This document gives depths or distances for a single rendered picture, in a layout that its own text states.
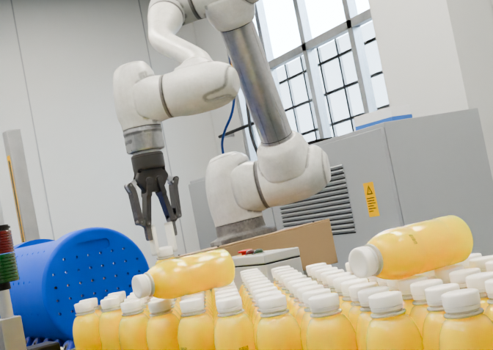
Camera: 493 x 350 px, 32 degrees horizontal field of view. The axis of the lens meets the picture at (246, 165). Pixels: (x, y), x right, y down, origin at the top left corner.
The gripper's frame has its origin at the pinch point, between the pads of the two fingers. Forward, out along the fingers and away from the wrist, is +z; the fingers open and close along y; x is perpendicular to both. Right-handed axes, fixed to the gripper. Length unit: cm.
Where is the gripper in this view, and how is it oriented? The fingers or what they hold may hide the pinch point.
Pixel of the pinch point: (162, 239)
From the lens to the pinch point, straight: 196.6
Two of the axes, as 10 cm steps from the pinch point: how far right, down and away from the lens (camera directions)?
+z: 1.9, 9.8, -0.6
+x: 5.3, -1.5, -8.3
